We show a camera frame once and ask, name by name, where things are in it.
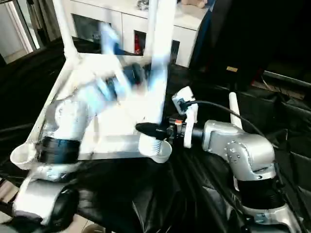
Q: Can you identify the white plastic table leg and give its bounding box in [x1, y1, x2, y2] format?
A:
[147, 0, 158, 68]
[228, 92, 244, 130]
[138, 0, 178, 159]
[52, 0, 82, 62]

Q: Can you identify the white plastic table top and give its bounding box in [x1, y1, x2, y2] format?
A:
[10, 51, 173, 168]

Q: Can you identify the white glass-door cabinet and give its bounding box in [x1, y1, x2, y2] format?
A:
[62, 0, 210, 67]

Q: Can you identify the black mat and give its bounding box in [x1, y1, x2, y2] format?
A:
[0, 36, 311, 233]

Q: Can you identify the shiny silver ornament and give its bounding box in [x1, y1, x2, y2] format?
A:
[136, 0, 151, 11]

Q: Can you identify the small beige figurine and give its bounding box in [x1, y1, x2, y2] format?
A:
[182, 0, 208, 9]

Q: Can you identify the grey metal rack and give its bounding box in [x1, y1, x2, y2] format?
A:
[0, 0, 55, 55]

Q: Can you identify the dark grey bar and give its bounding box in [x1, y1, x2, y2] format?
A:
[262, 72, 311, 88]

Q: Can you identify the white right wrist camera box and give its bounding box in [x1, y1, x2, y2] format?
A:
[171, 87, 199, 149]

